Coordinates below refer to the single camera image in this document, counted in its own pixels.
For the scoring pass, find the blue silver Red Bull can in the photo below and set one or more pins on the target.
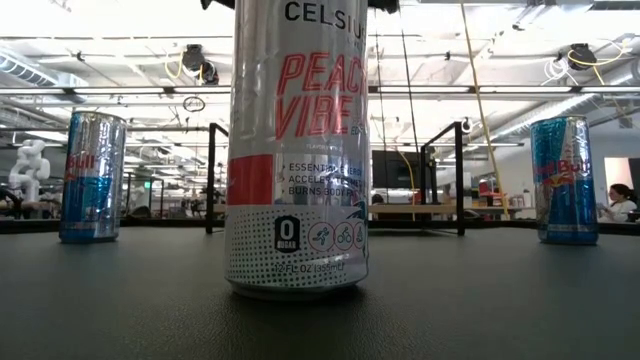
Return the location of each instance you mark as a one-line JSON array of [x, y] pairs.
[[564, 180], [92, 175]]

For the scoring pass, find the black monitor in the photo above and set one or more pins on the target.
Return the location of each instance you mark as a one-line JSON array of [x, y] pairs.
[[390, 170]]

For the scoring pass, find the wooden shelf black metal frame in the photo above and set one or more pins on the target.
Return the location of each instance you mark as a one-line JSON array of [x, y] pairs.
[[459, 190]]

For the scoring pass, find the Celsius Peach Vibe can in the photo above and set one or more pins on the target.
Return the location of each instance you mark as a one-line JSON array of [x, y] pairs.
[[300, 150]]

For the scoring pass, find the long ceiling light strip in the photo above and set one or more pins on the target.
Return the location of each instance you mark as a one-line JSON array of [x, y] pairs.
[[125, 90]]

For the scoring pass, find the silver ceiling air duct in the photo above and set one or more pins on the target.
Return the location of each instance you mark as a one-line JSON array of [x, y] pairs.
[[25, 70]]

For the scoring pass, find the person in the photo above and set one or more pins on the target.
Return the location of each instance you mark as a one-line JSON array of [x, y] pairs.
[[620, 207]]

